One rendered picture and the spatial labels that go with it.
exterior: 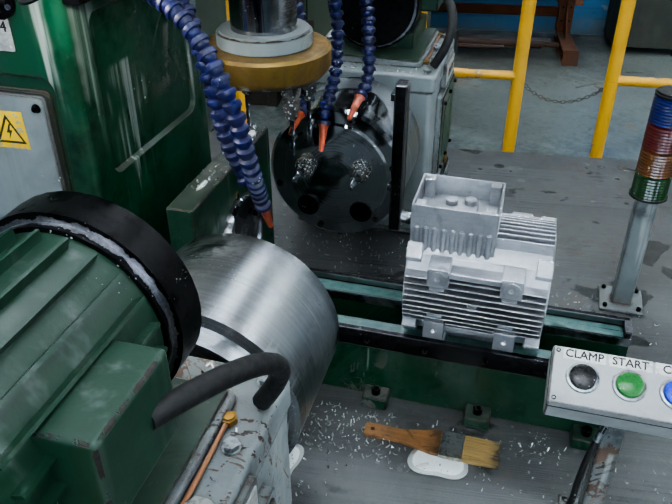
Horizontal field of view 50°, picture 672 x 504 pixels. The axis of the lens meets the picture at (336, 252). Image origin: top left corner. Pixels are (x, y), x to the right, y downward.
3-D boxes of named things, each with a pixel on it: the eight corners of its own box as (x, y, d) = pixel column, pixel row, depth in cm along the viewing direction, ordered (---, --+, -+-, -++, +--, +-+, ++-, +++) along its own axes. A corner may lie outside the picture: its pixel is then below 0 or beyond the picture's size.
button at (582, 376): (566, 390, 82) (568, 385, 80) (568, 366, 83) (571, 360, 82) (593, 395, 81) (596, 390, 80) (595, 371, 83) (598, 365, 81)
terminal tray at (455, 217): (408, 249, 103) (411, 205, 99) (421, 213, 111) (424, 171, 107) (493, 262, 100) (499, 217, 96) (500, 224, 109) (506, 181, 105)
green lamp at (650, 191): (630, 200, 124) (636, 177, 121) (628, 185, 129) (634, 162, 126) (668, 205, 122) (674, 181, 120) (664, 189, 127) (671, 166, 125)
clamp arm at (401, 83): (384, 229, 122) (390, 84, 109) (388, 220, 125) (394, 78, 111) (404, 232, 122) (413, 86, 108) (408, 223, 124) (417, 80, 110)
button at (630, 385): (612, 399, 81) (615, 393, 79) (614, 374, 82) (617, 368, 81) (640, 404, 80) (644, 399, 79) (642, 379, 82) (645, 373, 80)
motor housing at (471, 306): (397, 350, 108) (403, 242, 97) (420, 280, 123) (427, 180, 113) (534, 375, 103) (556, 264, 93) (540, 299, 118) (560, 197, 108)
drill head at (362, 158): (257, 247, 133) (248, 119, 119) (321, 155, 166) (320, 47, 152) (390, 267, 127) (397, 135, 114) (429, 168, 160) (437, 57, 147)
